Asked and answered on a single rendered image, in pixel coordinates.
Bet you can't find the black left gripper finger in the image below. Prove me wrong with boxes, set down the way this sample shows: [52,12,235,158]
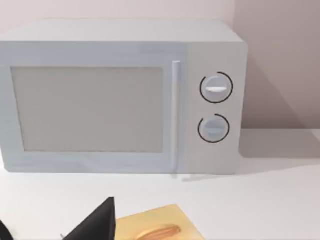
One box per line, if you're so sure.
[61,196,118,240]

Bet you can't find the large microwave knob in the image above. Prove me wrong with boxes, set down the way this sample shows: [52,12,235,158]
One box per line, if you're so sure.
[199,71,234,104]

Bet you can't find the pale microwave oven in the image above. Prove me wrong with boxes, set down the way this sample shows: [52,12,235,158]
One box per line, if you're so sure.
[0,18,249,176]

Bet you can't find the small microwave knob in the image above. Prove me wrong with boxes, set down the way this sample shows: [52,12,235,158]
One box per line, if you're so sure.
[197,113,231,144]

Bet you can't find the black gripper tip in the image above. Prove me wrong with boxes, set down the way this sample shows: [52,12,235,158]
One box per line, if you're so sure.
[0,219,13,240]

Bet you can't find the microwave door handle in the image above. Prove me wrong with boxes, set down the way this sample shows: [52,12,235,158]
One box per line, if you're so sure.
[170,60,181,174]

